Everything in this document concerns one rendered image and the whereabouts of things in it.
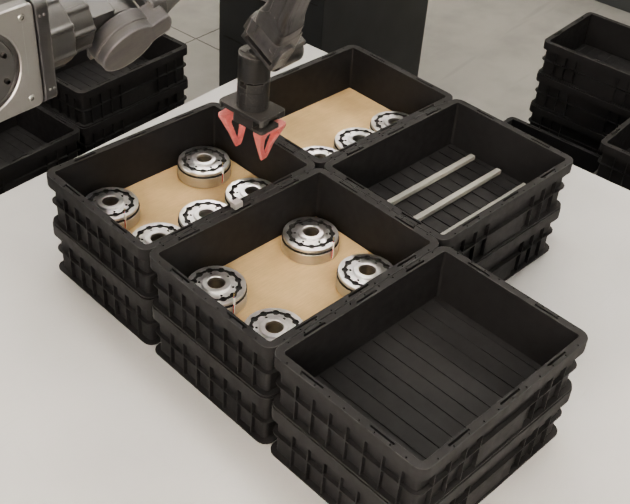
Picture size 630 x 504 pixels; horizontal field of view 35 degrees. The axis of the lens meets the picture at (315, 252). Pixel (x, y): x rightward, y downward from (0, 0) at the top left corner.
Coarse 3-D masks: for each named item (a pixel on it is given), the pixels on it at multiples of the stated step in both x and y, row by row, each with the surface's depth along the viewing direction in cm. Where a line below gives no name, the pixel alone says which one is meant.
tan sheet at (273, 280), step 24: (240, 264) 179; (264, 264) 179; (288, 264) 179; (336, 264) 180; (264, 288) 174; (288, 288) 174; (312, 288) 175; (336, 288) 175; (240, 312) 169; (312, 312) 170
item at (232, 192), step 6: (240, 180) 193; (246, 180) 193; (252, 180) 194; (258, 180) 193; (264, 180) 194; (228, 186) 191; (234, 186) 192; (240, 186) 192; (228, 192) 190; (234, 192) 190; (228, 198) 188; (234, 198) 189
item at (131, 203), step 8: (96, 192) 187; (104, 192) 188; (112, 192) 188; (120, 192) 188; (128, 192) 188; (96, 200) 185; (128, 200) 186; (136, 200) 186; (120, 208) 184; (128, 208) 184; (136, 208) 184; (112, 216) 182; (120, 216) 182; (128, 216) 183
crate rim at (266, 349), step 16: (304, 176) 184; (336, 176) 184; (272, 192) 179; (352, 192) 181; (240, 208) 175; (384, 208) 177; (208, 224) 171; (400, 224) 175; (176, 240) 167; (432, 240) 171; (160, 256) 163; (416, 256) 167; (160, 272) 163; (176, 272) 161; (384, 272) 164; (176, 288) 161; (192, 288) 158; (368, 288) 160; (208, 304) 155; (336, 304) 157; (224, 320) 154; (240, 320) 153; (240, 336) 152; (256, 336) 150; (288, 336) 151; (256, 352) 151; (272, 352) 149
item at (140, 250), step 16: (192, 112) 199; (160, 128) 193; (112, 144) 188; (80, 160) 183; (304, 160) 188; (48, 176) 179; (288, 176) 183; (64, 192) 176; (256, 192) 179; (80, 208) 174; (96, 208) 172; (224, 208) 175; (96, 224) 172; (112, 224) 169; (192, 224) 170; (128, 240) 166; (160, 240) 166; (144, 256) 165
